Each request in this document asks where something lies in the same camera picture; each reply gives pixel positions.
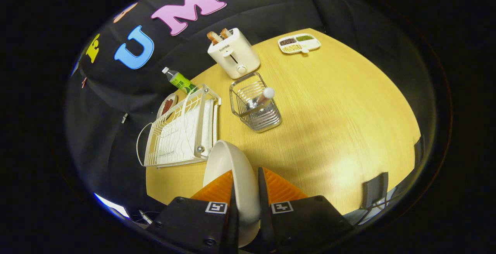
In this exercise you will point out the green label drink bottle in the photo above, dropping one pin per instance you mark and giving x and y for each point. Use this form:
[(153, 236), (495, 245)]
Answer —
[(180, 80)]

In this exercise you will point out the white round plate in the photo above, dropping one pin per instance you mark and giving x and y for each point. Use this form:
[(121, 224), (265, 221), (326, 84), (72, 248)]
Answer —
[(226, 161)]

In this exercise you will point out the small silver clip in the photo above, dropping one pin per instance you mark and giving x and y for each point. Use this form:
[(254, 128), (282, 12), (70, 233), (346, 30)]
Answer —
[(124, 118)]

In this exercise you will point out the toast slice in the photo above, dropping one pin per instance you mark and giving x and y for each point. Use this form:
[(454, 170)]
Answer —
[(214, 37), (226, 33)]

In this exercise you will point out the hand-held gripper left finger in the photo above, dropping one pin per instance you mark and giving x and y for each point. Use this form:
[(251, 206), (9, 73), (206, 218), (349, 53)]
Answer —
[(186, 223)]

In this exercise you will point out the white toaster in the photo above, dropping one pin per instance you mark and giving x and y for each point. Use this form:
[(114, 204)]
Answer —
[(236, 58)]

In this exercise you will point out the small grey plate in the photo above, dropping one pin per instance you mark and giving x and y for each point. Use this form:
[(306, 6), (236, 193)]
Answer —
[(173, 99)]

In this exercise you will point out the white divided dish with beans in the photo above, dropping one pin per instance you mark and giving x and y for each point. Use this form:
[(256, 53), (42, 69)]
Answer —
[(310, 45)]

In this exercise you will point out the grey flat panel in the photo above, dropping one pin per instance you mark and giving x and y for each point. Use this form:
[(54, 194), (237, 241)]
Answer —
[(418, 151), (374, 190)]

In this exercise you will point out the red heart-shaped snack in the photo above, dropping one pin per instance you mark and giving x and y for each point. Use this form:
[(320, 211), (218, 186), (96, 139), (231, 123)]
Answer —
[(167, 106)]

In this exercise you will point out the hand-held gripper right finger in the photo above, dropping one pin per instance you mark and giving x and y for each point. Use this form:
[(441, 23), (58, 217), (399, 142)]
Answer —
[(306, 223)]

